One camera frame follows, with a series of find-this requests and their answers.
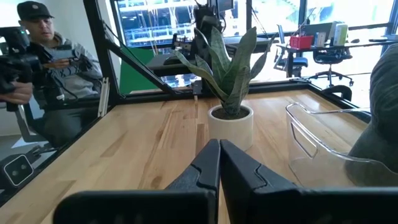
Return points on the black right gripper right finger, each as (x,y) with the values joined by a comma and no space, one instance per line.
(295,207)

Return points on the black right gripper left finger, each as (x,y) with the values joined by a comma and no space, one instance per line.
(155,207)

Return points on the dark green baseball cap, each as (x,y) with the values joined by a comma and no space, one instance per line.
(387,93)
(373,158)

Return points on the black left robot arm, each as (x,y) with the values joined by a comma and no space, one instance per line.
(203,18)

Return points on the clear plastic bin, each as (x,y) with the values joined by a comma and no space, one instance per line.
(306,169)

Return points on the green board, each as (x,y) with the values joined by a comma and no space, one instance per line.
(133,77)

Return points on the blue office chair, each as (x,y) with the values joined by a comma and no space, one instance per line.
(295,62)

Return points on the person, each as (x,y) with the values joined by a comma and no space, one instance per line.
(77,81)

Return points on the black swivel chair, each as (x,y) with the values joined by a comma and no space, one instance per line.
(331,56)

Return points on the red box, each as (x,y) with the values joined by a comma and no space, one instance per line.
(301,42)

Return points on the person's hand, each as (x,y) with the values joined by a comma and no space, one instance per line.
(15,93)
(56,63)

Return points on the black office desk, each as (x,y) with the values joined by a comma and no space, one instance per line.
(367,45)

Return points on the white green box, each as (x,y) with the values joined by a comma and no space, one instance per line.
(340,34)

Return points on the smartphone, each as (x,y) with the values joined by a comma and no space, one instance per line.
(63,53)

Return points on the black cap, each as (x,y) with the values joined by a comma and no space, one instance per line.
(32,9)

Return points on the white frame bracket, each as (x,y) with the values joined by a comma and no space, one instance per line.
(103,96)

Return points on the black frame clamp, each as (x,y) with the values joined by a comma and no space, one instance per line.
(337,91)

